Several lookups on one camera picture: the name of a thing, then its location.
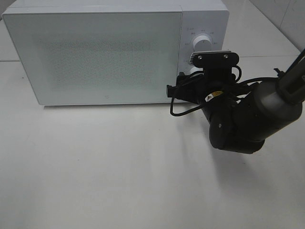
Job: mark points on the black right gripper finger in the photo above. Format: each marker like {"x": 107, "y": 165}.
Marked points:
{"x": 178, "y": 92}
{"x": 182, "y": 78}

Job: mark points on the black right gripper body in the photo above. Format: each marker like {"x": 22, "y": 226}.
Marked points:
{"x": 195, "y": 89}

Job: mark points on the white timer knob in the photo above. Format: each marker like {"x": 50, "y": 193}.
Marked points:
{"x": 195, "y": 69}

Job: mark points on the white microwave door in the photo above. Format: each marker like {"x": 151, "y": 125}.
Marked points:
{"x": 97, "y": 58}

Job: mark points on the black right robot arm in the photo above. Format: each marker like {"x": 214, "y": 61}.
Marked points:
{"x": 241, "y": 114}

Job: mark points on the upper white power knob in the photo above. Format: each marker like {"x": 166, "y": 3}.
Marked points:
{"x": 202, "y": 43}

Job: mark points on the white microwave oven body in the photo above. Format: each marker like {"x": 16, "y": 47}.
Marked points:
{"x": 198, "y": 17}

